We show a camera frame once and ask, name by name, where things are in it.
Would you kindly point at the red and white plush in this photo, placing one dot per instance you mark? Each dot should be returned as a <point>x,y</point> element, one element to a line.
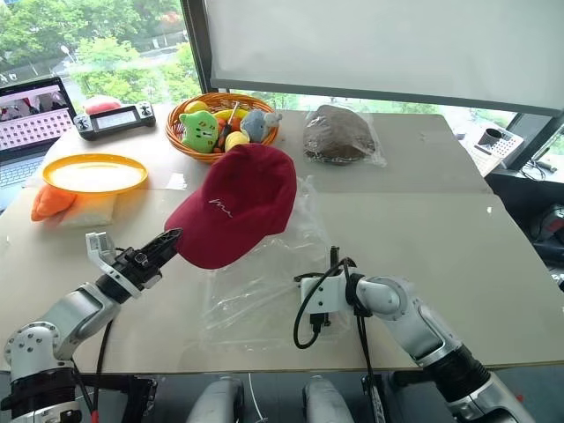
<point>101,105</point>

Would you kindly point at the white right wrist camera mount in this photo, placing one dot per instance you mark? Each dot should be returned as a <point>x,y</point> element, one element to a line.
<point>324,293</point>

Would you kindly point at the desk telephone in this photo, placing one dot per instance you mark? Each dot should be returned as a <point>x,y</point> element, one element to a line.
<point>498,147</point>

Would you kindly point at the open laptop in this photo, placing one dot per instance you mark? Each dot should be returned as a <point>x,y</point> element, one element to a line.
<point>26,128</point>

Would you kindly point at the bagged brown item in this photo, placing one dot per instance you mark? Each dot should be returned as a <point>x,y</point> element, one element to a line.
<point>380,154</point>

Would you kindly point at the yellow toy lemon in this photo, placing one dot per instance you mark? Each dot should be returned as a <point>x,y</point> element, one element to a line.
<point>197,106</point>

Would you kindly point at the dark red baseball cap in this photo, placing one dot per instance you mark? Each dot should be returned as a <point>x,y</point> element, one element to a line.
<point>247,202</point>

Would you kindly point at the yellow toy fruit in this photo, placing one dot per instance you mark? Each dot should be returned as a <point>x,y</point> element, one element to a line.
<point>235,140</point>

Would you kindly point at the blue grey plush toy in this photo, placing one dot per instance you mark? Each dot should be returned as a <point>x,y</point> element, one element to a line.
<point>257,125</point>

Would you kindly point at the orange toy fruit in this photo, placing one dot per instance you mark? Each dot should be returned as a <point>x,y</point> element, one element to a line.
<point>235,123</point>

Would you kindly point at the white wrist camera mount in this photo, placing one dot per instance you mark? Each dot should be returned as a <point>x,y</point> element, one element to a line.
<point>99,251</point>
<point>324,293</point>

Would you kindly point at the dark window post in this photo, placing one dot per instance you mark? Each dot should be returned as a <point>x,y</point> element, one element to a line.
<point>196,44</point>

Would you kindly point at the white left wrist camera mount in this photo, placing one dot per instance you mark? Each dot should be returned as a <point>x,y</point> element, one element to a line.
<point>99,251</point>

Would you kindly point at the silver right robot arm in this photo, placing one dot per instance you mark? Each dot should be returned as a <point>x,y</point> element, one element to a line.
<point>418,317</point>

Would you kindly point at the orange cloth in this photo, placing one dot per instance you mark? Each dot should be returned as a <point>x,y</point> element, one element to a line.
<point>50,205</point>

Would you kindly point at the orange wicker basket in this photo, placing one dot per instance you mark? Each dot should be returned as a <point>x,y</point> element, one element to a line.
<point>194,152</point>

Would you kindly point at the green plush toy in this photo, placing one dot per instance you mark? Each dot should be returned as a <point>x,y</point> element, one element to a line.
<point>200,132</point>

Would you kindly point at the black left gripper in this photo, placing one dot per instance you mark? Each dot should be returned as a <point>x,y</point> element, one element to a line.
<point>136,269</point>

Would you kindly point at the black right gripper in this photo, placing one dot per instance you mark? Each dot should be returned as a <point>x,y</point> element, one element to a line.
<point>341,267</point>

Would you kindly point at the yellow toy banana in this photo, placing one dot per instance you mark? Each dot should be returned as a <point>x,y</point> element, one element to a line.
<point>227,114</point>

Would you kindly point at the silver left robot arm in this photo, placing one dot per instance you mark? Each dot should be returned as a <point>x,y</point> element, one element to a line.
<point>66,321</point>

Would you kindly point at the red and black power tool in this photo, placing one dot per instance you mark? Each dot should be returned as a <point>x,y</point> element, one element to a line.
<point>548,224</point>

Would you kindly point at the grey rounded shape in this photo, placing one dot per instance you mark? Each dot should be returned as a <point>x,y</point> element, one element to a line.
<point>218,403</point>
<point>328,403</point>

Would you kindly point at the black handheld controller with screen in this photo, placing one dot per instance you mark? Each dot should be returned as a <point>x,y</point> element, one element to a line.
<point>114,121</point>

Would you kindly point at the white item in clear bag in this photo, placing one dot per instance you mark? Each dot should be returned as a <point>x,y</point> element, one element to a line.
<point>92,213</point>

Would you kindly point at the yellow plastic plate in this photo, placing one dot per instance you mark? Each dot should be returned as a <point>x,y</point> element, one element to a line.
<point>94,174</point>

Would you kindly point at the large clear plastic bag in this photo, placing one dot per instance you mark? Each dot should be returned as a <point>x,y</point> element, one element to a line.
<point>264,308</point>

